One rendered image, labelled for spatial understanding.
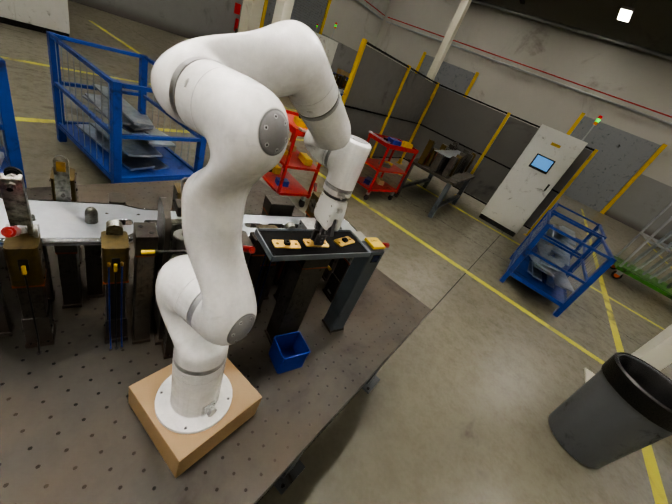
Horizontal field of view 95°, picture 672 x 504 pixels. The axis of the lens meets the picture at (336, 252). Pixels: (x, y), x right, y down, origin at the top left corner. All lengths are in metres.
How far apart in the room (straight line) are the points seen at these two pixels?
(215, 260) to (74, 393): 0.67
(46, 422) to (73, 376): 0.12
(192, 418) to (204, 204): 0.61
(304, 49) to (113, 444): 0.97
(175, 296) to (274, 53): 0.47
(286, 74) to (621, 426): 2.76
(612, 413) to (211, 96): 2.79
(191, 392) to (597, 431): 2.61
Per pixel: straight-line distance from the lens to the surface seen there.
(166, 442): 0.95
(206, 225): 0.53
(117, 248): 0.96
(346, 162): 0.83
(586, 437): 2.98
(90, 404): 1.11
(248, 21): 8.32
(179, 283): 0.68
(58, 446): 1.07
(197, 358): 0.77
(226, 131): 0.43
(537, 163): 7.06
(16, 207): 0.99
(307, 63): 0.55
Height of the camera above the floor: 1.65
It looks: 30 degrees down
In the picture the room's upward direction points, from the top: 24 degrees clockwise
